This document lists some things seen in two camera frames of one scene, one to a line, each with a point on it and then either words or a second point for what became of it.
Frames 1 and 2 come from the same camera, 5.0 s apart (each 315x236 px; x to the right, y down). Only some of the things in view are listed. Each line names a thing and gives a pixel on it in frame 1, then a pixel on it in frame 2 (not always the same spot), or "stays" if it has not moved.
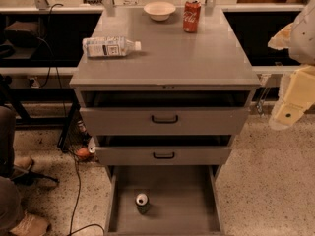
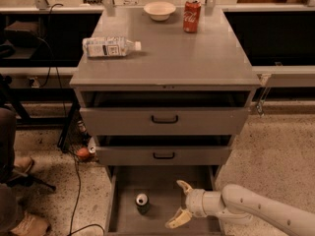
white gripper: x=303 y=38 → x=196 y=203
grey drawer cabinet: x=165 y=116 stays
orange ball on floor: x=83 y=151 stays
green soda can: x=142 y=203 stays
